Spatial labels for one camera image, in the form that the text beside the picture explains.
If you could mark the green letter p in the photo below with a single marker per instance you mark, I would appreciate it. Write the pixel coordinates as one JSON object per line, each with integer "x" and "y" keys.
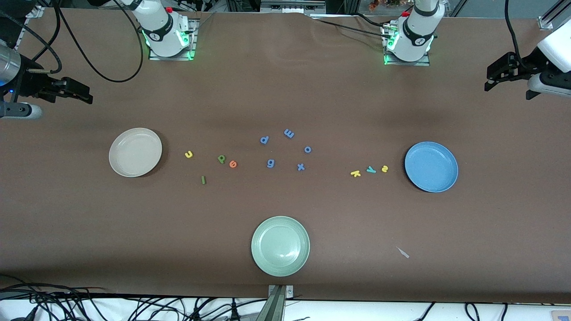
{"x": 219, "y": 157}

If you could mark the beige plate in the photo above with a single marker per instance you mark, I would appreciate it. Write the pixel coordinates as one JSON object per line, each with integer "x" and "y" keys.
{"x": 134, "y": 152}

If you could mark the blue plate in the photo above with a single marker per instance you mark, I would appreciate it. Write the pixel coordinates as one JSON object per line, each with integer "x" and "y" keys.
{"x": 430, "y": 167}

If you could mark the blue letter m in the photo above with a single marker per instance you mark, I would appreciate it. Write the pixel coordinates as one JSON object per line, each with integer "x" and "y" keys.
{"x": 289, "y": 132}

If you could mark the metal box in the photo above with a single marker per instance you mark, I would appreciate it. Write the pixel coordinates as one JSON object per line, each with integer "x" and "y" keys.
{"x": 290, "y": 6}

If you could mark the pale green plate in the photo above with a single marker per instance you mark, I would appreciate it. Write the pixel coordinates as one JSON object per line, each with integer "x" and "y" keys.
{"x": 280, "y": 246}

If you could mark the aluminium frame rail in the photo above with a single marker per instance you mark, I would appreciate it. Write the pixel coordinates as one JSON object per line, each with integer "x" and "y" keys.
{"x": 35, "y": 12}
{"x": 546, "y": 22}

